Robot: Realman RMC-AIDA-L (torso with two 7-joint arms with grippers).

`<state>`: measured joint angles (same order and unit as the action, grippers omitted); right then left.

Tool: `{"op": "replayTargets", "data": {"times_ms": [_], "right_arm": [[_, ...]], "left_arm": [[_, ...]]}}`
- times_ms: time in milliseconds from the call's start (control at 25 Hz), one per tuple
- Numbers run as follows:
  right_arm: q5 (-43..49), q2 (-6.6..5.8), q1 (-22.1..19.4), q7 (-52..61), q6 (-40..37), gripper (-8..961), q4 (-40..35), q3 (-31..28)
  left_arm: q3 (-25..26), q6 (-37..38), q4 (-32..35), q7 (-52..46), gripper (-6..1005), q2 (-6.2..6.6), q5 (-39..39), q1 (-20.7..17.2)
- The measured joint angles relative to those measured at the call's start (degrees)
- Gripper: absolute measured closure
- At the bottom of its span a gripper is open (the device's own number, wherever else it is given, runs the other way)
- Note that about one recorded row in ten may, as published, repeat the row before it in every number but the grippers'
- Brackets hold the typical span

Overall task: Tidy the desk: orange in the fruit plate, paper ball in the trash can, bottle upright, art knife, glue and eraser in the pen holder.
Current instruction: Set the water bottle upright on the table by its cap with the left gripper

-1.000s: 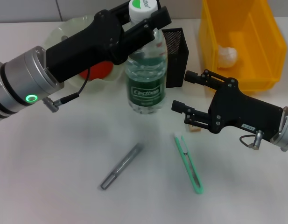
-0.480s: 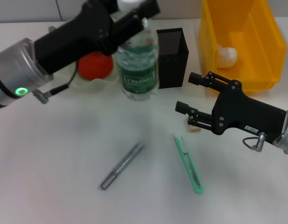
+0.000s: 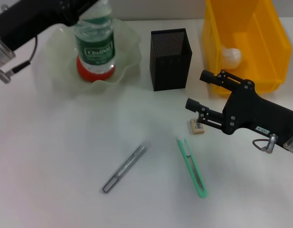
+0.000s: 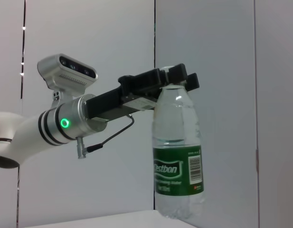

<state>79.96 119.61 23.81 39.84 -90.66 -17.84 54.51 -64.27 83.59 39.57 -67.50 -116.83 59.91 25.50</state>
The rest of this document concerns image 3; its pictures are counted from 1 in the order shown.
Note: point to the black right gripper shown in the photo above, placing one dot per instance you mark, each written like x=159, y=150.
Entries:
x=260, y=116

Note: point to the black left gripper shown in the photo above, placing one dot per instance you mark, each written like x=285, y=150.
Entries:
x=30, y=21

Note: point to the clear bottle with green label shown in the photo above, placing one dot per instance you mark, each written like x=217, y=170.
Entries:
x=96, y=42

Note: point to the white paper ball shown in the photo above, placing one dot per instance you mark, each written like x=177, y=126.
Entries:
x=231, y=57

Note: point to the orange fruit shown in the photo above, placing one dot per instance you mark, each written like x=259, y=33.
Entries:
x=89, y=75

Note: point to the beige eraser with barcode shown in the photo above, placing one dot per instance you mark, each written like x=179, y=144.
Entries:
x=198, y=127

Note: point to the black mesh pen holder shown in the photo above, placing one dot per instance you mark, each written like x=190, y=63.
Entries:
x=171, y=69

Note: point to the pale green wavy fruit plate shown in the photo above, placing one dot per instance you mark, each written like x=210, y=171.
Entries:
x=127, y=47

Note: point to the grey pen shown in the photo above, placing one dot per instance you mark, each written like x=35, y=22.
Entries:
x=127, y=165

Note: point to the green thread snips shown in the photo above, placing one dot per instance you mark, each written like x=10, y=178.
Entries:
x=191, y=164

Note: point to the yellow plastic bin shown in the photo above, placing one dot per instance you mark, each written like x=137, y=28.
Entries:
x=260, y=35

